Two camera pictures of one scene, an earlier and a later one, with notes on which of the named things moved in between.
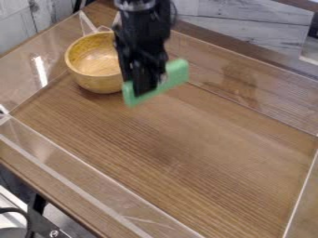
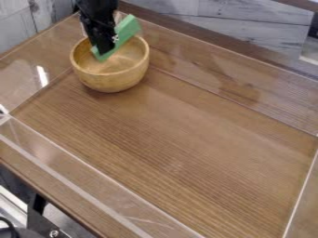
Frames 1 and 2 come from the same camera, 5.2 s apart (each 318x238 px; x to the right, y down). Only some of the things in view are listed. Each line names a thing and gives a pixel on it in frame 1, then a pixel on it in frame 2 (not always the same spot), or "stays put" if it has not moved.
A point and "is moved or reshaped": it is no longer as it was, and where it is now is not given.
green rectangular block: [176, 74] is moved or reshaped
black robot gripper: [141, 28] to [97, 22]
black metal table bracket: [41, 228] stays put
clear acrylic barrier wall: [211, 161] stays put
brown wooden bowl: [93, 64] stays put
